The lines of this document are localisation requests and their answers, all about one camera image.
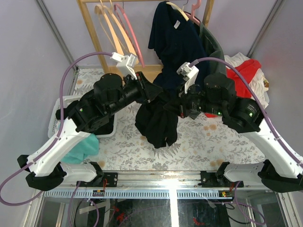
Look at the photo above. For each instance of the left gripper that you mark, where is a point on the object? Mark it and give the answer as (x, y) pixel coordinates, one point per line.
(147, 89)

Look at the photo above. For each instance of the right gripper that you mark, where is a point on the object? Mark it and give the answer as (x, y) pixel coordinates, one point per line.
(183, 100)

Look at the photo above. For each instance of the black t shirt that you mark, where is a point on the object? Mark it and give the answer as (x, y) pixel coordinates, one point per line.
(158, 125)

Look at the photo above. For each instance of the pink hanger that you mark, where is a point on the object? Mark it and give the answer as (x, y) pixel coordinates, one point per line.
(126, 25)
(192, 14)

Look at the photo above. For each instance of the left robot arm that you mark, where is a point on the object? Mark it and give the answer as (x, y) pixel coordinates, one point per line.
(84, 117)

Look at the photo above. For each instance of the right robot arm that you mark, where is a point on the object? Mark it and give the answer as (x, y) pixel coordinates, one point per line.
(282, 169)

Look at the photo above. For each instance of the grey t shirt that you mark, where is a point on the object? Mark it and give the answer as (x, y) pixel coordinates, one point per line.
(212, 49)

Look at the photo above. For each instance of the navy t shirt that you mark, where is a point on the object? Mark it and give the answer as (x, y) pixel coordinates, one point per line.
(175, 41)

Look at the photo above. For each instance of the pink hanger on rack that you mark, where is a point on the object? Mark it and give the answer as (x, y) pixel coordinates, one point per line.
(192, 14)

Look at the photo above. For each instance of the wooden hanger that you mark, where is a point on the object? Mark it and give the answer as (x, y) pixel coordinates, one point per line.
(116, 41)
(102, 21)

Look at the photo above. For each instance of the wooden clothes rack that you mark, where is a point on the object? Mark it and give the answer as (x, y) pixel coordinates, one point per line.
(149, 70)

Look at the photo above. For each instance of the floral table mat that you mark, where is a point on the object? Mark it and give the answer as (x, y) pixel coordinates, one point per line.
(202, 144)

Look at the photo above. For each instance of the white garment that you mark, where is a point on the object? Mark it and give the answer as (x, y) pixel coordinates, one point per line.
(250, 69)

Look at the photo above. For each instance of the teal cloth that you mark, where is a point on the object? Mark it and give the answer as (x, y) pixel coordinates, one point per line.
(87, 147)

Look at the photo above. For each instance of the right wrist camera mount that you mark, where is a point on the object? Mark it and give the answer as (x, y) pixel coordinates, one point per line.
(189, 74)

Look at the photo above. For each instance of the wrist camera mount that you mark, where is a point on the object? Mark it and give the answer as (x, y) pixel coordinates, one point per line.
(125, 64)
(189, 74)

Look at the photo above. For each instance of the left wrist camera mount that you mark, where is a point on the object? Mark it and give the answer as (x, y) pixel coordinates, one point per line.
(125, 64)

